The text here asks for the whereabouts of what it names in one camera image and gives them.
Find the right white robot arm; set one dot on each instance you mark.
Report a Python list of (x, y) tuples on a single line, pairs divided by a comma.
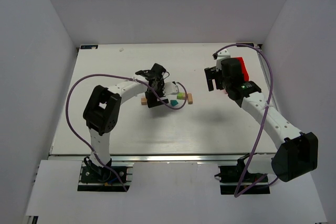
[(297, 152)]

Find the red plastic bin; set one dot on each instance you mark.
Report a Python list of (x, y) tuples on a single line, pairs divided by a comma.
[(234, 74)]

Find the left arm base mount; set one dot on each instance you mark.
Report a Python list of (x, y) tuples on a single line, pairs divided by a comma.
[(90, 181)]

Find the green wooden cube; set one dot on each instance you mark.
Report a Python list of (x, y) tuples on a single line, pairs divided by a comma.
[(180, 96)]

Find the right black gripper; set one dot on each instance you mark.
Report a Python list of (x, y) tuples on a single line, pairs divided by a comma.
[(213, 76)]

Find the long natural wooden block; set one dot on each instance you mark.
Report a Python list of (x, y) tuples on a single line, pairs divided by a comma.
[(143, 101)]

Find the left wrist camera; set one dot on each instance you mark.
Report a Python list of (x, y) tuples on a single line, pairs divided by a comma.
[(170, 88)]

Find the blue label sticker left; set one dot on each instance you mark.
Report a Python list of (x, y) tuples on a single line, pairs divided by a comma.
[(88, 47)]

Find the teal wooden triangle block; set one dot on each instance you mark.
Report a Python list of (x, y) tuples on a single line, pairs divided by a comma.
[(173, 103)]

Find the aluminium table frame rail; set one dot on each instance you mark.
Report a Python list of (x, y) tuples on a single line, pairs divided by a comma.
[(176, 157)]

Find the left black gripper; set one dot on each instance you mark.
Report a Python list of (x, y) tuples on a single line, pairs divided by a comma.
[(156, 102)]

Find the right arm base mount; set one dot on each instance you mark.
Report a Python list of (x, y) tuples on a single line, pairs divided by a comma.
[(228, 178)]

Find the natural wooden arch block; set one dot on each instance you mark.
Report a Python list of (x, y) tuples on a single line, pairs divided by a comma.
[(189, 98)]

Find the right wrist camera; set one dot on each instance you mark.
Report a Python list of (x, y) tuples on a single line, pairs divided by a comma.
[(221, 55)]

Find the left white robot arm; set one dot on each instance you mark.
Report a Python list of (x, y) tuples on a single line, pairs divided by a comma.
[(102, 110)]

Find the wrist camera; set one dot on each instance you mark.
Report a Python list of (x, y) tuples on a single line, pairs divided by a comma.
[(221, 55), (170, 88)]

